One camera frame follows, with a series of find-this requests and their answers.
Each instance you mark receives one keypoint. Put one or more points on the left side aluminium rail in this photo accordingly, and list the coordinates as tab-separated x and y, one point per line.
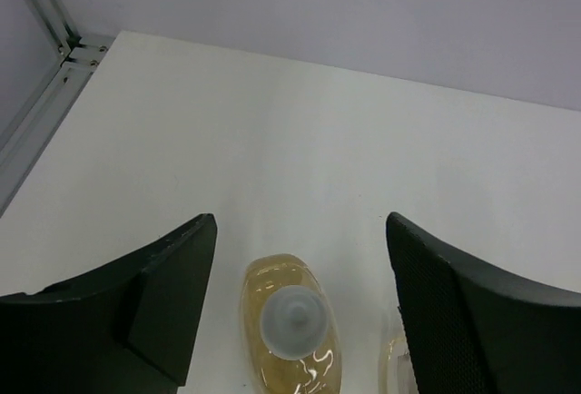
38	126

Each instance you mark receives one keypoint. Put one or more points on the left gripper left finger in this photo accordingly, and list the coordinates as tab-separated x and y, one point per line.
128	326

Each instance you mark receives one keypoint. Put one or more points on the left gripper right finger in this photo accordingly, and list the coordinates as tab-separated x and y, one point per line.
472	327

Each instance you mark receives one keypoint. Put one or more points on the left aluminium frame post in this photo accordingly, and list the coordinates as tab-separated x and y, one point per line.
85	51

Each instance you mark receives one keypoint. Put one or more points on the amber bottle white cap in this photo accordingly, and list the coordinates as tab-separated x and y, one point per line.
395	370
289	332

